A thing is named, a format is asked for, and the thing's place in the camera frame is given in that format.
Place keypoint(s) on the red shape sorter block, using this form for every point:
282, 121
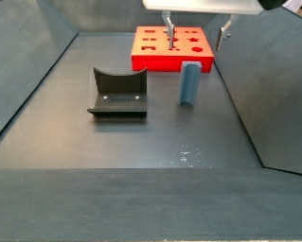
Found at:
152, 53

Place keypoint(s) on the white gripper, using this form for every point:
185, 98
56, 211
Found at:
211, 6

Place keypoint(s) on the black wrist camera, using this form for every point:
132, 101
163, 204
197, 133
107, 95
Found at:
272, 4

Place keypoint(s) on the black curved fixture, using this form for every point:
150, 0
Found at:
122, 93

